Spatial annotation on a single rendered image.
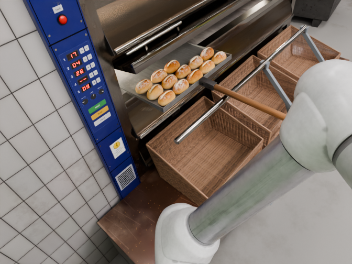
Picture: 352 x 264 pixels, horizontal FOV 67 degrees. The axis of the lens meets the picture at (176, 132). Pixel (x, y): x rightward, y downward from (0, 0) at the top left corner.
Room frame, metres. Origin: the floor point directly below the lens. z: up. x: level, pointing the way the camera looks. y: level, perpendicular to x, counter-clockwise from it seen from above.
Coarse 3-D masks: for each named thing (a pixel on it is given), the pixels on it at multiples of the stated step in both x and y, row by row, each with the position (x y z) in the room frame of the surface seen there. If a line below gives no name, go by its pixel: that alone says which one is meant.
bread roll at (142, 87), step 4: (144, 80) 1.12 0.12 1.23; (148, 80) 1.12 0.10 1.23; (140, 84) 1.09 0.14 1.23; (144, 84) 1.09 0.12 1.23; (148, 84) 1.10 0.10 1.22; (136, 88) 1.08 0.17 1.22; (140, 88) 1.07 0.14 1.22; (144, 88) 1.08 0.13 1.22; (148, 88) 1.09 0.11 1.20; (140, 92) 1.07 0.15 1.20; (144, 92) 1.07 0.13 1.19
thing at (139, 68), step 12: (216, 0) 1.60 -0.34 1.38; (228, 0) 1.53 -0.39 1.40; (204, 12) 1.43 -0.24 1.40; (228, 12) 1.35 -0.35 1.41; (192, 24) 1.28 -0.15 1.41; (168, 36) 1.20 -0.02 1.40; (192, 36) 1.16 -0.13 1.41; (168, 48) 1.06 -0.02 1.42; (120, 60) 1.06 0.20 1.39; (132, 60) 1.02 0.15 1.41; (156, 60) 1.00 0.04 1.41; (132, 72) 0.94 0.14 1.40
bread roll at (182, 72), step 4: (184, 64) 1.21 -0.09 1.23; (180, 68) 1.18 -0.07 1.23; (184, 68) 1.18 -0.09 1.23; (188, 68) 1.19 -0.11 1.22; (176, 72) 1.17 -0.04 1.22; (180, 72) 1.16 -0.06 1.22; (184, 72) 1.16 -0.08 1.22; (188, 72) 1.17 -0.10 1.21; (180, 76) 1.15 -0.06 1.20; (184, 76) 1.16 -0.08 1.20
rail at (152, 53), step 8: (240, 0) 1.43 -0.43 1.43; (224, 8) 1.34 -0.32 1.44; (208, 16) 1.27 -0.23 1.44; (216, 16) 1.29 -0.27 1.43; (200, 24) 1.21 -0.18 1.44; (184, 32) 1.14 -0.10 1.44; (176, 40) 1.10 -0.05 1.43; (160, 48) 1.03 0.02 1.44; (144, 56) 0.98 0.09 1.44; (152, 56) 1.00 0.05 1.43; (136, 64) 0.94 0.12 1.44
